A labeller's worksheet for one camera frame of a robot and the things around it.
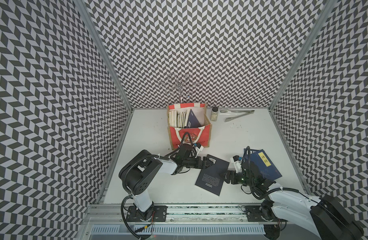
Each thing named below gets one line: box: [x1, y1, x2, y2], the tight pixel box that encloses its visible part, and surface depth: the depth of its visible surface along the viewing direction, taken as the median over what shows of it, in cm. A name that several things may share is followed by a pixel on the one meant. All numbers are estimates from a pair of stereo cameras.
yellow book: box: [168, 110, 178, 128], surface depth 88 cm
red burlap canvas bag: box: [167, 103, 212, 151], surface depth 90 cm
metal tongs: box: [220, 109, 255, 123], surface depth 118 cm
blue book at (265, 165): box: [243, 148, 283, 180], surface depth 90 cm
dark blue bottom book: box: [195, 154, 230, 197], surface depth 84 cm
